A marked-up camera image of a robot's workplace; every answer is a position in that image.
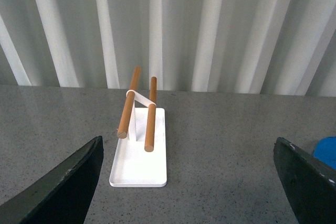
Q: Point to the white pleated curtain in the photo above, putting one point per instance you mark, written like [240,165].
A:
[243,46]

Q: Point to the white towel rack stand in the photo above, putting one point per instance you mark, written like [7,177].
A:
[133,166]

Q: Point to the blue microfiber cloth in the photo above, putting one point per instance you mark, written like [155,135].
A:
[325,151]

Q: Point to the right wooden rack rod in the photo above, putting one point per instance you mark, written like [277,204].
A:
[150,126]

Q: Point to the wooden rack rod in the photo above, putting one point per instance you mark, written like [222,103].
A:
[127,109]
[150,126]

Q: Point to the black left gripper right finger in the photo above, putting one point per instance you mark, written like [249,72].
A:
[309,183]

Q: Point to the left wooden rack rod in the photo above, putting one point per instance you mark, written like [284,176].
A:
[127,109]

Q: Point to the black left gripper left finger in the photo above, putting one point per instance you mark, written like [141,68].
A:
[64,194]

